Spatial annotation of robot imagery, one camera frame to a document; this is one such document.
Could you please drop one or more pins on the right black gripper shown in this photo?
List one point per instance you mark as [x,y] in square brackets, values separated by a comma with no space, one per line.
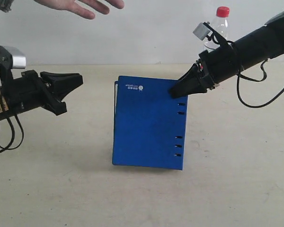
[197,80]

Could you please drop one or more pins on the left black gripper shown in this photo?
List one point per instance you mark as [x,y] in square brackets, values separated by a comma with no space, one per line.
[46,90]

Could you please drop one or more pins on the blue ring binder notebook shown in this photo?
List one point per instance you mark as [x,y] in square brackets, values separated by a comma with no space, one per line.
[149,125]

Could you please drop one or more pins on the clear water bottle red cap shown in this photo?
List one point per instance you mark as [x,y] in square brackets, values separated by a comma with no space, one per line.
[219,24]

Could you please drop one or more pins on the grey sleeved forearm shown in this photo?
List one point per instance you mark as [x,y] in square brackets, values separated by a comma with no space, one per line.
[5,5]

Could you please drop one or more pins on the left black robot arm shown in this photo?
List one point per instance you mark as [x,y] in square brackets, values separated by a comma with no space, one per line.
[0,104]

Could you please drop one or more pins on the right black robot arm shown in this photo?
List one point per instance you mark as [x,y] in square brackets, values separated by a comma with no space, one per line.
[230,58]

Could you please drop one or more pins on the person's bare hand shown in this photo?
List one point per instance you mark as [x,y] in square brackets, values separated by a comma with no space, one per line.
[81,8]

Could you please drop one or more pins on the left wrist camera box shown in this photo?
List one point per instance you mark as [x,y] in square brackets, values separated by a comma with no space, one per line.
[10,58]

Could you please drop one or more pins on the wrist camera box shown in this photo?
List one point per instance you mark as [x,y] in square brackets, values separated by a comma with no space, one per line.
[202,31]
[10,58]

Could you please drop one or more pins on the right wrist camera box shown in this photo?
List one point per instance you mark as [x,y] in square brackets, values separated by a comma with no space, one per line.
[202,31]

